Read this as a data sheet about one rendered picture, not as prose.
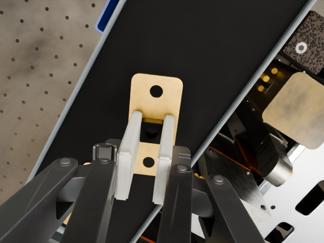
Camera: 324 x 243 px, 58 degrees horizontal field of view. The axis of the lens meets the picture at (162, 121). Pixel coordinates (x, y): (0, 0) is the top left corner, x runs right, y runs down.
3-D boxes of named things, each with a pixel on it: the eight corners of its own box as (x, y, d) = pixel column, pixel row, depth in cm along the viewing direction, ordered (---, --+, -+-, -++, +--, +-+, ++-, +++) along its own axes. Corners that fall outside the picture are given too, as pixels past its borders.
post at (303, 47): (241, 41, 70) (317, 75, 32) (224, 30, 69) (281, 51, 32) (254, 22, 68) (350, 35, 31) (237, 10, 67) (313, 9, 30)
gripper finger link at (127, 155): (127, 201, 16) (114, 200, 16) (139, 146, 23) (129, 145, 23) (131, 154, 15) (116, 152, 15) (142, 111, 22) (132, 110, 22)
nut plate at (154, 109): (169, 175, 25) (169, 183, 23) (125, 170, 25) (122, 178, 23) (183, 77, 22) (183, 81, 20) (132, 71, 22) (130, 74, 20)
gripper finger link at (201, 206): (168, 189, 14) (230, 197, 14) (171, 144, 19) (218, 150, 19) (164, 214, 15) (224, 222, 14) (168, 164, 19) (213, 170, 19)
